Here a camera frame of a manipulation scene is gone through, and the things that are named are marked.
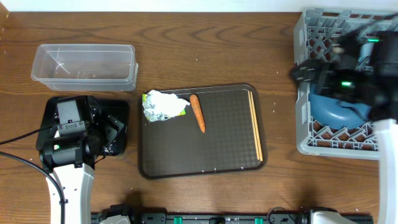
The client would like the orange carrot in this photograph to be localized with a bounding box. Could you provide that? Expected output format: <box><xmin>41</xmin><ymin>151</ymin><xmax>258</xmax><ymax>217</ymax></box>
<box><xmin>190</xmin><ymin>95</ymin><xmax>206</xmax><ymax>133</ymax></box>

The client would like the light blue small bowl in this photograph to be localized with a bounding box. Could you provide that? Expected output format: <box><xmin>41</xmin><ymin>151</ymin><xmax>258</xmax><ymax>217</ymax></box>
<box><xmin>358</xmin><ymin>42</ymin><xmax>374</xmax><ymax>66</ymax></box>

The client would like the dark blue plate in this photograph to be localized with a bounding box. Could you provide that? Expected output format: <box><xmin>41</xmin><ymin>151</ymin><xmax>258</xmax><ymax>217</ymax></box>
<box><xmin>308</xmin><ymin>84</ymin><xmax>371</xmax><ymax>129</ymax></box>

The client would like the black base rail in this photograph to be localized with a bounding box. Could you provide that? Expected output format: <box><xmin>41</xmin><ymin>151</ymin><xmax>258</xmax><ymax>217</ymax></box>
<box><xmin>89</xmin><ymin>204</ymin><xmax>374</xmax><ymax>224</ymax></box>

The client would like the dark brown serving tray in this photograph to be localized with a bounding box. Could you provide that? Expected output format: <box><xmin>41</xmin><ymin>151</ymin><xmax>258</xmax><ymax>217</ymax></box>
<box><xmin>138</xmin><ymin>83</ymin><xmax>267</xmax><ymax>179</ymax></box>

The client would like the grey dishwasher rack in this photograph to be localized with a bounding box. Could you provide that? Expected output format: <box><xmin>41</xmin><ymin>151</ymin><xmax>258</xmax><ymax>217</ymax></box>
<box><xmin>294</xmin><ymin>9</ymin><xmax>397</xmax><ymax>160</ymax></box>

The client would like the crumpled foil wrapper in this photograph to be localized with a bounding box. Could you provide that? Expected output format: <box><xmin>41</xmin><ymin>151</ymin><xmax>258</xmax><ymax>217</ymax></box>
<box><xmin>142</xmin><ymin>90</ymin><xmax>190</xmax><ymax>123</ymax></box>

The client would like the clear plastic bin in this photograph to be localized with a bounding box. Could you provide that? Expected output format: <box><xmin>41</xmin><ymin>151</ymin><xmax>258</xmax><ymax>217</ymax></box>
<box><xmin>31</xmin><ymin>44</ymin><xmax>139</xmax><ymax>91</ymax></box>

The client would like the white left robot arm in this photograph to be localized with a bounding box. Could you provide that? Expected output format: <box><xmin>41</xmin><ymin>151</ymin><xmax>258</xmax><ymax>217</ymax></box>
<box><xmin>36</xmin><ymin>95</ymin><xmax>130</xmax><ymax>223</ymax></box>

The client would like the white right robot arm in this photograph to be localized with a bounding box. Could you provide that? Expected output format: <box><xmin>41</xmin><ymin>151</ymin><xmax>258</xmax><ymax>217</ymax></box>
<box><xmin>290</xmin><ymin>29</ymin><xmax>397</xmax><ymax>223</ymax></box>

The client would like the black waste tray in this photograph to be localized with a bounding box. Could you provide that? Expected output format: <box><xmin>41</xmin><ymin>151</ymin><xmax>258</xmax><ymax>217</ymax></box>
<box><xmin>36</xmin><ymin>96</ymin><xmax>130</xmax><ymax>156</ymax></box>

